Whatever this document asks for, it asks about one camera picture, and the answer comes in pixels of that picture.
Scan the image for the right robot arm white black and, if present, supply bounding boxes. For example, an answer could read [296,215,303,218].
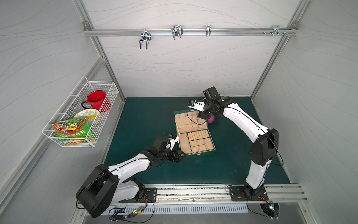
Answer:
[188,86,279,200]

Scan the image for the metal double hook middle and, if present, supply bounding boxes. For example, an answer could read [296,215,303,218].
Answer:
[171,25,184,40]

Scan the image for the right base cable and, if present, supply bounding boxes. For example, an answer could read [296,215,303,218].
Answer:
[246,195,280,219]

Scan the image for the metal double hook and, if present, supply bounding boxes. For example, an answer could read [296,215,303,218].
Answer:
[139,31,152,50]
[171,25,184,40]

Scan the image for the small metal hook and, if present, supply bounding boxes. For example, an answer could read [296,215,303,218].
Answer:
[206,25,211,37]

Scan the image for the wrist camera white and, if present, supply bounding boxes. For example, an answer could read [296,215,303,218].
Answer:
[188,100,206,112]
[166,134,180,151]

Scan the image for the metal double hook left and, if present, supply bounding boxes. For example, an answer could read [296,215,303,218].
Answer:
[139,31,152,50]

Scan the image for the necklace hanging in lid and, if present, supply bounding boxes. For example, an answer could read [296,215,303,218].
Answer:
[186,111,201,126]

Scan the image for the purple ball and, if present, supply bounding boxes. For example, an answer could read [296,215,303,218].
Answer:
[208,114,215,124]

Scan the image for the aluminium top rail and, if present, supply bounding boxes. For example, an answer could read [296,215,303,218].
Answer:
[84,28,299,37]

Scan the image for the yellow patterned plate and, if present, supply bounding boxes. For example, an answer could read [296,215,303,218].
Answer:
[74,109,100,126]

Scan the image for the metal bracket hook right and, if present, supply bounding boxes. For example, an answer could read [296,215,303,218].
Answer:
[263,25,288,36]

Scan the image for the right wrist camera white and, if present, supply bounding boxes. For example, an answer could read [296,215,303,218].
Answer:
[188,100,206,112]

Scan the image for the green snack bag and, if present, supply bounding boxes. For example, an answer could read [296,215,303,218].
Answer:
[49,117,97,142]

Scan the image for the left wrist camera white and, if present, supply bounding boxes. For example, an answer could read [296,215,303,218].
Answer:
[166,134,180,151]

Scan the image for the red mug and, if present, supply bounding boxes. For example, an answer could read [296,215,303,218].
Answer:
[81,90,111,112]

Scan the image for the white wire wall basket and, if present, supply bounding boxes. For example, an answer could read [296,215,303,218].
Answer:
[42,77,118,147]

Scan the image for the left base cables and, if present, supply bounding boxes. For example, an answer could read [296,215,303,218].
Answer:
[108,195,155,224]

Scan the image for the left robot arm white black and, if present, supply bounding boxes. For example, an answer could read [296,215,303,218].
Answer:
[76,134,186,218]

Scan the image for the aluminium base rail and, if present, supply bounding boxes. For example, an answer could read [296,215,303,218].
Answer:
[111,184,308,206]

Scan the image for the green jewelry box beige lining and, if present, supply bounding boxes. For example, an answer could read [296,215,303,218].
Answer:
[173,109,216,156]

